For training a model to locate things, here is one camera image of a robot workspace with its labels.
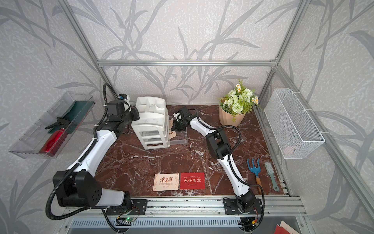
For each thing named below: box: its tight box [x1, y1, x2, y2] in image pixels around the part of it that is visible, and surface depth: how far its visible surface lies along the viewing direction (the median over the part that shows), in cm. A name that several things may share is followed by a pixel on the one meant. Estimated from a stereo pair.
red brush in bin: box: [38, 128, 69, 157], surface depth 59 cm
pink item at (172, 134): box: [168, 127, 177, 139], surface depth 101 cm
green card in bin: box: [47, 100, 96, 135], surface depth 69 cm
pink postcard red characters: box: [152, 173, 179, 192], surface depth 84 cm
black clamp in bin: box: [44, 116, 71, 130], surface depth 67 cm
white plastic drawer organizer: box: [130, 96, 171, 150], surface depth 88 cm
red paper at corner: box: [274, 223, 291, 234], surface depth 69 cm
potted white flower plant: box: [218, 78, 263, 128], surface depth 86 cm
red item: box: [179, 172, 206, 190], surface depth 84 cm
